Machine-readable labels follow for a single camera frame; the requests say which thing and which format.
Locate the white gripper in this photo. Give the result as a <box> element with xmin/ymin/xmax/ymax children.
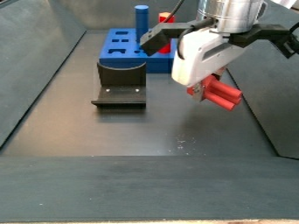
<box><xmin>172</xmin><ymin>29</ymin><xmax>245</xmax><ymax>102</ymax></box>

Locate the red three prong object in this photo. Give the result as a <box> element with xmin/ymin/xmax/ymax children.
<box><xmin>187</xmin><ymin>75</ymin><xmax>241</xmax><ymax>111</ymax></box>

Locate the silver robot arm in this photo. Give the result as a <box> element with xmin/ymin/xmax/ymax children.
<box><xmin>172</xmin><ymin>0</ymin><xmax>263</xmax><ymax>105</ymax></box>

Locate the black curved fixture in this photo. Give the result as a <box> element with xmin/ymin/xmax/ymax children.
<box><xmin>90</xmin><ymin>63</ymin><xmax>145</xmax><ymax>109</ymax></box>

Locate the blue shape sorter block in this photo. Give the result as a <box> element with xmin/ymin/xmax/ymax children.
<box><xmin>98</xmin><ymin>28</ymin><xmax>176</xmax><ymax>74</ymax></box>

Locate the blue cylinder peg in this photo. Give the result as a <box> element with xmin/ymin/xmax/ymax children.
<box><xmin>135</xmin><ymin>5</ymin><xmax>148</xmax><ymax>42</ymax></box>

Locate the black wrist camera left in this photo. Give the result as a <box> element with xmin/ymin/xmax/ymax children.
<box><xmin>140</xmin><ymin>17</ymin><xmax>215</xmax><ymax>56</ymax></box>

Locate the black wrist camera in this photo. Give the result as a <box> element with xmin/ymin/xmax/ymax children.
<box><xmin>140</xmin><ymin>17</ymin><xmax>215</xmax><ymax>56</ymax></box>
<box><xmin>228</xmin><ymin>22</ymin><xmax>299</xmax><ymax>59</ymax></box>

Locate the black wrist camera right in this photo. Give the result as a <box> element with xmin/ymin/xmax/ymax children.
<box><xmin>228</xmin><ymin>22</ymin><xmax>299</xmax><ymax>59</ymax></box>

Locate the black cable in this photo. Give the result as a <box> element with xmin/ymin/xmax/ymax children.
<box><xmin>160</xmin><ymin>0</ymin><xmax>187</xmax><ymax>25</ymax></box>

